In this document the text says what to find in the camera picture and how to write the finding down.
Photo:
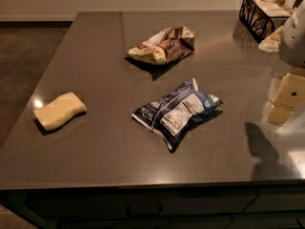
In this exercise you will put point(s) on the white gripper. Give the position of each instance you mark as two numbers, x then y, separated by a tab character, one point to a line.
294	39

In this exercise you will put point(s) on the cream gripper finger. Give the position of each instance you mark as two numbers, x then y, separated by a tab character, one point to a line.
277	115

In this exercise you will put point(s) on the blue chip bag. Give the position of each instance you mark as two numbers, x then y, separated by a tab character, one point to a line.
173	114

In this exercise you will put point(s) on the brown chip bag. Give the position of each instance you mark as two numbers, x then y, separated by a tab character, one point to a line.
165	47

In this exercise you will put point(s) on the yellow sponge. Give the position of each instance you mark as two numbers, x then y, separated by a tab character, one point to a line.
59	111

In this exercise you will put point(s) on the dark cabinet drawers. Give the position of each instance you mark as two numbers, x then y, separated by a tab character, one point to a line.
160	208

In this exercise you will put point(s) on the black wire basket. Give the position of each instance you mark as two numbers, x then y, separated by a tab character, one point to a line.
263	17

